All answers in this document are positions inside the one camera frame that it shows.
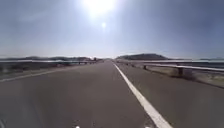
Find metal guardrail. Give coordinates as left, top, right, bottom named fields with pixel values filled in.
left=114, top=58, right=224, bottom=80
left=0, top=58, right=98, bottom=68

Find grey asphalt road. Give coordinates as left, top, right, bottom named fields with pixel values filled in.
left=0, top=60, right=224, bottom=128

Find dark hill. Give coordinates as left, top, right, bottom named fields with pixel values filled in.
left=115, top=53, right=170, bottom=61

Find faint white painted line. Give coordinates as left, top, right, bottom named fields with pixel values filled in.
left=0, top=64, right=88, bottom=84

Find white painted edge line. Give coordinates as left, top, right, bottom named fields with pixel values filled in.
left=111, top=61, right=174, bottom=128

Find pale gravel verge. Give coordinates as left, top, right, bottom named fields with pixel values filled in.
left=123, top=63, right=224, bottom=90

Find low distant hills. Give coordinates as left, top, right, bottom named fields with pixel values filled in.
left=0, top=55, right=93, bottom=62

